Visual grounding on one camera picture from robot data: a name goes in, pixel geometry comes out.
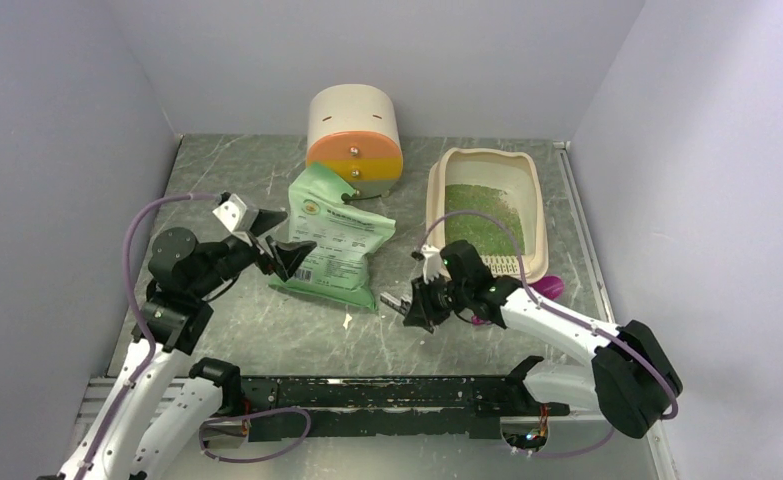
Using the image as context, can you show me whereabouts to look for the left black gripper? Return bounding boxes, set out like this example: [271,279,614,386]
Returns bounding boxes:
[190,208,315,296]

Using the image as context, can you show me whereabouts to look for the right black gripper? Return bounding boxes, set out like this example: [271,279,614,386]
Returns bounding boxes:
[404,270,471,328]

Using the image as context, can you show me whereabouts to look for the green litter bag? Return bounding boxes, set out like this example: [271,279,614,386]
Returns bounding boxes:
[268,164,396,310]

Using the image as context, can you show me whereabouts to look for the magenta plastic scoop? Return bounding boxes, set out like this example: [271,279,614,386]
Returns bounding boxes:
[458,275,565,326]

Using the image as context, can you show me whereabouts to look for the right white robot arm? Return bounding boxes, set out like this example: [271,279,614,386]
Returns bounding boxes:
[380,240,683,439]

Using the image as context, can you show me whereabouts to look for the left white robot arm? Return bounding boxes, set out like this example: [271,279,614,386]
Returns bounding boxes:
[55,201,317,479]

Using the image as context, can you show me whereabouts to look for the beige litter box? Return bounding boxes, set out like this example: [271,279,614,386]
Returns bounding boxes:
[426,147,549,283]

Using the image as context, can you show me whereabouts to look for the beige orange drawer cabinet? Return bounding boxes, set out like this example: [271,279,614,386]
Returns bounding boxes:
[306,84,404,199]

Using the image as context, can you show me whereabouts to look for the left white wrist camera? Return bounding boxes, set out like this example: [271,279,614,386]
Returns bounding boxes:
[212,193,259,238]

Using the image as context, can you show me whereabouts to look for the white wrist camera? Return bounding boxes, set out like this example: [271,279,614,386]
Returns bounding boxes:
[212,193,259,238]
[413,244,443,284]

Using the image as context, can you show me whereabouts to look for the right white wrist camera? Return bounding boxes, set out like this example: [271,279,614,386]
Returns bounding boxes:
[413,244,443,284]

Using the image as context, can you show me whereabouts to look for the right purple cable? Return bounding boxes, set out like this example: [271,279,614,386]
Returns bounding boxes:
[417,210,680,460]

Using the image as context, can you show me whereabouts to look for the purple cable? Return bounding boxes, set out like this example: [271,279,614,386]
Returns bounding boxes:
[417,210,680,460]
[79,192,313,480]

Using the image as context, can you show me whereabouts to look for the black mounting rail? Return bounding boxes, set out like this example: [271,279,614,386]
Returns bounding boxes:
[242,375,570,442]

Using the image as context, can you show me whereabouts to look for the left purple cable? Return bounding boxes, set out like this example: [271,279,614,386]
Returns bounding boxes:
[79,192,313,480]

